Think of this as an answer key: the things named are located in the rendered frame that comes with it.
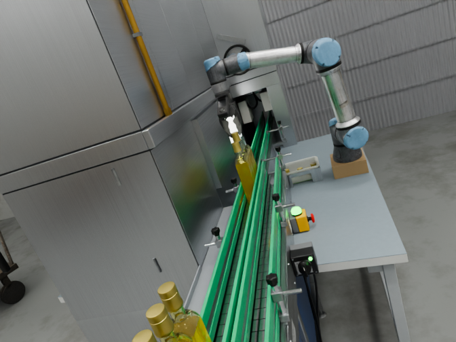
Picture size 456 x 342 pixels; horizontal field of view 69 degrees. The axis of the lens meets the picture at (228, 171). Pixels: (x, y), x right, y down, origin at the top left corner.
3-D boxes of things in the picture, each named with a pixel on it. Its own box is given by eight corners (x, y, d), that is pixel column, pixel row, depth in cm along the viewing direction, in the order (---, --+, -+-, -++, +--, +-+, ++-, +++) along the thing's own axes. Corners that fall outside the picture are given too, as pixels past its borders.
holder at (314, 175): (275, 180, 205) (271, 169, 203) (319, 169, 198) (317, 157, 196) (274, 192, 189) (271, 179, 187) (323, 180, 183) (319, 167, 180)
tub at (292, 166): (283, 177, 204) (279, 164, 201) (320, 168, 198) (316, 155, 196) (283, 188, 188) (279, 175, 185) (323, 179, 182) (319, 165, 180)
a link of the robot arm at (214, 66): (220, 54, 143) (201, 61, 144) (229, 79, 146) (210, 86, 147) (220, 55, 151) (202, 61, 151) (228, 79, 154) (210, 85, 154)
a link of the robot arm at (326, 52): (360, 137, 171) (326, 33, 153) (374, 145, 157) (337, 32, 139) (338, 146, 172) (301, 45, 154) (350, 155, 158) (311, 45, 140)
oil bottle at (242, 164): (248, 195, 163) (234, 155, 156) (259, 193, 161) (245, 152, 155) (247, 201, 157) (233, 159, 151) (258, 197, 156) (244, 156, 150)
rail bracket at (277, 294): (280, 314, 85) (265, 271, 81) (309, 309, 83) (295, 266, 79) (280, 326, 81) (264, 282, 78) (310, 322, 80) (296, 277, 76)
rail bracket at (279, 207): (281, 224, 128) (271, 193, 124) (300, 220, 126) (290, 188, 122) (281, 229, 124) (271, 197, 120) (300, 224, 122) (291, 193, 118)
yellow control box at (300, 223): (293, 226, 148) (288, 212, 146) (310, 222, 146) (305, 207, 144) (294, 234, 141) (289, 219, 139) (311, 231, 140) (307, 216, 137)
